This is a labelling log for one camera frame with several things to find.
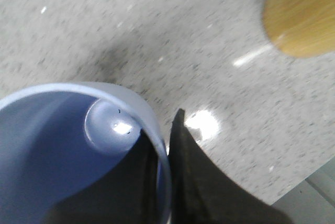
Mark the blue cup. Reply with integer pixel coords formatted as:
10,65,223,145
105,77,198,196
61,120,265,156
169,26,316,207
1,82,172,223

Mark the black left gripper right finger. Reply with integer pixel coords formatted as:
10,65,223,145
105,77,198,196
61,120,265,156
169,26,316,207
169,109,292,223

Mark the bamboo cylinder holder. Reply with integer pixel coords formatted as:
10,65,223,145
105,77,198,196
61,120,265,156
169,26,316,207
262,0,334,58

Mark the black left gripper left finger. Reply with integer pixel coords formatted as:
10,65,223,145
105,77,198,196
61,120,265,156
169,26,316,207
43,131,158,223

